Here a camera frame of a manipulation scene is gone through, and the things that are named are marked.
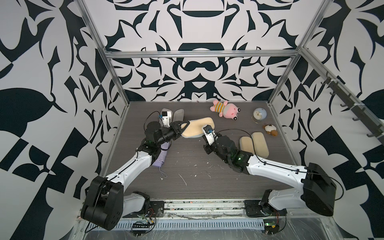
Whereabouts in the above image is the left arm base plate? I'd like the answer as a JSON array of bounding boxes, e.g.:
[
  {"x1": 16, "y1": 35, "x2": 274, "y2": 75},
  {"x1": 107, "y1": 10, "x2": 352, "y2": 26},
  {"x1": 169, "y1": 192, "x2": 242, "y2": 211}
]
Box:
[{"x1": 123, "y1": 201, "x2": 165, "y2": 218}]

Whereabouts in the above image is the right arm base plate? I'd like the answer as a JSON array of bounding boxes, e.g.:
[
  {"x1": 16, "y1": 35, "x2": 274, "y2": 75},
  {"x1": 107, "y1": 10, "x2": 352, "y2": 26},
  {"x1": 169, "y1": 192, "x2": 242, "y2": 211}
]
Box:
[{"x1": 244, "y1": 200, "x2": 287, "y2": 218}]

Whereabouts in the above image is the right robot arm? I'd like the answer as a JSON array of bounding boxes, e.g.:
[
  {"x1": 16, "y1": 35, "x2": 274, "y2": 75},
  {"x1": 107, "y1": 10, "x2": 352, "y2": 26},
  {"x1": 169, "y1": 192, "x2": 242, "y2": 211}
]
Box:
[{"x1": 203, "y1": 134, "x2": 339, "y2": 217}]

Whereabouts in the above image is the pink plush toy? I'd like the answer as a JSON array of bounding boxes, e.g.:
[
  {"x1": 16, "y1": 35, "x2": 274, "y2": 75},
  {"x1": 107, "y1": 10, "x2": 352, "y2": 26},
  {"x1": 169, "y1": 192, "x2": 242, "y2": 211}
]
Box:
[{"x1": 210, "y1": 100, "x2": 241, "y2": 121}]

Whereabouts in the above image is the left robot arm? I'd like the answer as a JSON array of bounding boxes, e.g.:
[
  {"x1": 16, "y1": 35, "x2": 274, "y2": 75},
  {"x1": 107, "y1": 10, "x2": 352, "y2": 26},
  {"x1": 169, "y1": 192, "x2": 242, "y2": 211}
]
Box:
[{"x1": 81, "y1": 121, "x2": 190, "y2": 231}]

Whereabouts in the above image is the blue alarm clock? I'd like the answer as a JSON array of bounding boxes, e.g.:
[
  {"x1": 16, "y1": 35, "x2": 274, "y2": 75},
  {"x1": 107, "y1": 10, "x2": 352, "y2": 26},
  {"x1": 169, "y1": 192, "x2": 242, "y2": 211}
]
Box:
[{"x1": 252, "y1": 108, "x2": 268, "y2": 123}]

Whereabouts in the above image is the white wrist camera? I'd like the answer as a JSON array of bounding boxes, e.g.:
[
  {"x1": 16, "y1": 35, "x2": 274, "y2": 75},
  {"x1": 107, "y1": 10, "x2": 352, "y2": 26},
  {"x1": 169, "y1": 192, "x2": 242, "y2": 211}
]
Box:
[
  {"x1": 202, "y1": 125, "x2": 216, "y2": 146},
  {"x1": 160, "y1": 109, "x2": 173, "y2": 128}
]

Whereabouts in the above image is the wall hook rack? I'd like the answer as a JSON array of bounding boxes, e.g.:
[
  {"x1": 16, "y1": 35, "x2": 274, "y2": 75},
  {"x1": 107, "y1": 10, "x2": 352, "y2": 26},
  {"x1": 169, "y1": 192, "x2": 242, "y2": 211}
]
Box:
[{"x1": 322, "y1": 71, "x2": 384, "y2": 145}]

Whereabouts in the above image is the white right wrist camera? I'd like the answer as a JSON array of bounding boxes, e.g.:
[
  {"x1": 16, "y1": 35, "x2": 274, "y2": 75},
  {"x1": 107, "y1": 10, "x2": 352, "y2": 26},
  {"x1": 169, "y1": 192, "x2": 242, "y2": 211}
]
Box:
[{"x1": 202, "y1": 125, "x2": 216, "y2": 146}]

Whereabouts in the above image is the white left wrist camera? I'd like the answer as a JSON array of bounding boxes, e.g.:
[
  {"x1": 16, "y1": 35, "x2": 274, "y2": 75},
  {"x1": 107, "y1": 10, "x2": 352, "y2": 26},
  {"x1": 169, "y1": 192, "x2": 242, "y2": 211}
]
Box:
[{"x1": 160, "y1": 109, "x2": 173, "y2": 128}]

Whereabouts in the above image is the brown white plush toy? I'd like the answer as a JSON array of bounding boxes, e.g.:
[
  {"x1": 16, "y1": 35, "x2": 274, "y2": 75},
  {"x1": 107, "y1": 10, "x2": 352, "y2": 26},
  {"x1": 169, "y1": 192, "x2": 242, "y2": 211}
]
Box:
[{"x1": 263, "y1": 125, "x2": 279, "y2": 137}]

